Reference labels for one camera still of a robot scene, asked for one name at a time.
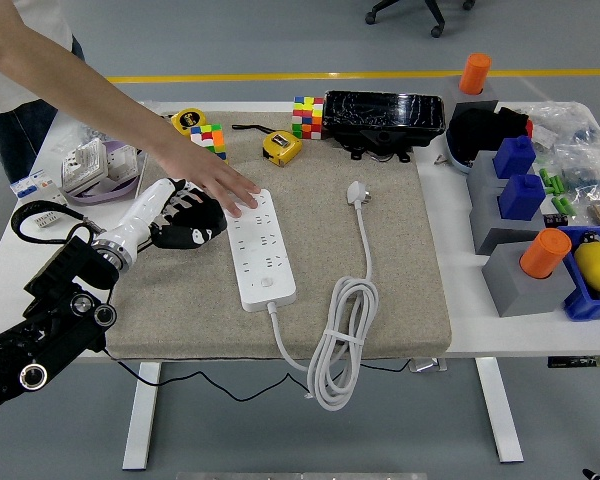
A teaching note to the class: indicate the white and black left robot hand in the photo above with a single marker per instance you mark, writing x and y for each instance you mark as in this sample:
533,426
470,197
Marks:
135,215

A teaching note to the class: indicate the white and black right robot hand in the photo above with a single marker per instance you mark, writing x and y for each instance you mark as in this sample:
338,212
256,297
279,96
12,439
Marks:
592,475

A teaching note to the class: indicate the small black circuit board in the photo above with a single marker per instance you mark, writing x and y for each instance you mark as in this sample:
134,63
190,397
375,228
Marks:
556,220

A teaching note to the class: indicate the black office chair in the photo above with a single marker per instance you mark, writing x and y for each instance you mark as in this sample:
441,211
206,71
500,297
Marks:
430,10

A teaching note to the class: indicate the yellow tape measure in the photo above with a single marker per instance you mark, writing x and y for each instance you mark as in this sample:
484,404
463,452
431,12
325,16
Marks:
280,147
190,121

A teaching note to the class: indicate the white switch box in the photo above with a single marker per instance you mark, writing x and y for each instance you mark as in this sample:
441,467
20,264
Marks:
82,167

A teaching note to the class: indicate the white bowl with blue rim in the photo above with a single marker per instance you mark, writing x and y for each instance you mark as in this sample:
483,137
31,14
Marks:
455,156

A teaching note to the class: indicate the white socket panel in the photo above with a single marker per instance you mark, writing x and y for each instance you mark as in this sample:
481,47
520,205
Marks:
123,160

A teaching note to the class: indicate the purple tape roll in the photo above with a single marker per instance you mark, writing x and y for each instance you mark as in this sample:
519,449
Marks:
110,194

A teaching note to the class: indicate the person's hand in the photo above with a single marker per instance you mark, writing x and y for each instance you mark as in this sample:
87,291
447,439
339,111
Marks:
215,177

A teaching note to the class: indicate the colourful puzzle cube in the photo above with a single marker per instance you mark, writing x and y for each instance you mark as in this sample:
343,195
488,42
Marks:
307,117
211,137

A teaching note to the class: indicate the clear bag with white labels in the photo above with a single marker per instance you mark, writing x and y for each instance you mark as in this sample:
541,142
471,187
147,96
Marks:
555,122

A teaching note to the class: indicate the blue block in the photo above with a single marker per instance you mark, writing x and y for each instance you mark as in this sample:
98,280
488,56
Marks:
515,157
522,197

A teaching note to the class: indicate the white table leg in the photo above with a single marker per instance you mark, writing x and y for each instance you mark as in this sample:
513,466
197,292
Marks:
500,410
142,415

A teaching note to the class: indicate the black device with cracked screen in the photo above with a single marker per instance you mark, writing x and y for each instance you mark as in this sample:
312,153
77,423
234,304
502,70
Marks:
380,110

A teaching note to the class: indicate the grey block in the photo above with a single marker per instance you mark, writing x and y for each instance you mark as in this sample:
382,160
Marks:
450,92
485,220
525,297
480,172

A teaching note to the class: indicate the white circuit breaker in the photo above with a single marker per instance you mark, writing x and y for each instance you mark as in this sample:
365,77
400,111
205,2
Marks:
30,187

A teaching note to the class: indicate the black cloth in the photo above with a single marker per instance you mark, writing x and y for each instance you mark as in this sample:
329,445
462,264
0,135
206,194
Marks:
472,132

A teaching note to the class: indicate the grey-brown mat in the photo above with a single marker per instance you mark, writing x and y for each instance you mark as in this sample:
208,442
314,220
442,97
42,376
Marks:
405,250

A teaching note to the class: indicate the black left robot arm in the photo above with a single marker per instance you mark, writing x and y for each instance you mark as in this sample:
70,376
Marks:
65,280

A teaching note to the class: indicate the person's forearm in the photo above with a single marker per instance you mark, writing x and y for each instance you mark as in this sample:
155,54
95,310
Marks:
80,80

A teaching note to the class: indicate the metal clamp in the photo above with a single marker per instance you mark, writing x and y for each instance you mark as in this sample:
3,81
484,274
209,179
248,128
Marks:
427,365

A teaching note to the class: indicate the black label strip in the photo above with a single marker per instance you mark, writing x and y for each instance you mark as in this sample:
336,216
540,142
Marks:
580,362

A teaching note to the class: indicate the orange cylinder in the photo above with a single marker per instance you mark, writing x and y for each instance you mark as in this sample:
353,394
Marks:
475,72
545,252

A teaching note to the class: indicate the green cylindrical battery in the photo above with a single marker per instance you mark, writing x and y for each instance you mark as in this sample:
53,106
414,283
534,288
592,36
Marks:
544,176
556,185
571,208
560,203

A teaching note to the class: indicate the person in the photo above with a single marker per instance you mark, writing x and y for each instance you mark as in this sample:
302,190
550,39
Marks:
20,140

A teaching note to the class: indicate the clear bag of blue parts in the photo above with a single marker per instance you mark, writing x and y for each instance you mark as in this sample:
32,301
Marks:
582,167

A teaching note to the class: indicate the blue plastic bin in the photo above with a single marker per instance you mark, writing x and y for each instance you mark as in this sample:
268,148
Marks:
580,305

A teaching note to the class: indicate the white power strip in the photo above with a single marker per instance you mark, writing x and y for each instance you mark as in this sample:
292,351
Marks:
260,260

